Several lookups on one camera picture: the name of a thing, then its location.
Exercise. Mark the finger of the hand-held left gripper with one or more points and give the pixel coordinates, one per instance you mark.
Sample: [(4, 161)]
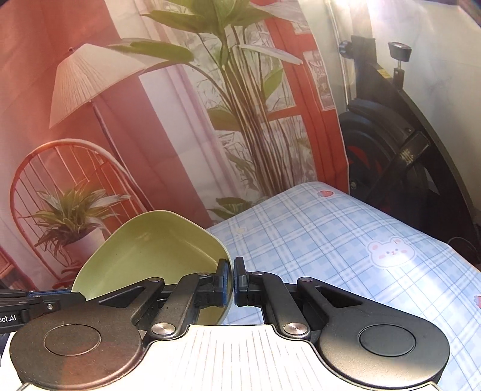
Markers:
[(41, 300)]

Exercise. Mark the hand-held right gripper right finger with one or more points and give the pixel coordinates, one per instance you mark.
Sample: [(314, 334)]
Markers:
[(238, 282)]

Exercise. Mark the blue plaid tablecloth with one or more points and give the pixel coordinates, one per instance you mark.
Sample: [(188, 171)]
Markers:
[(338, 255)]

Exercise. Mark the black exercise bike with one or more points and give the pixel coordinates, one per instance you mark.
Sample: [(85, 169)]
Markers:
[(398, 143)]

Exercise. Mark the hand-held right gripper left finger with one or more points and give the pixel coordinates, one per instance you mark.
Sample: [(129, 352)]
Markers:
[(224, 282)]

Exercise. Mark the green bowl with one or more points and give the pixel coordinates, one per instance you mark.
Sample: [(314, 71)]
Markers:
[(158, 248)]

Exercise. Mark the printed backdrop cloth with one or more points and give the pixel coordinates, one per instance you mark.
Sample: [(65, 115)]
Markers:
[(169, 105)]

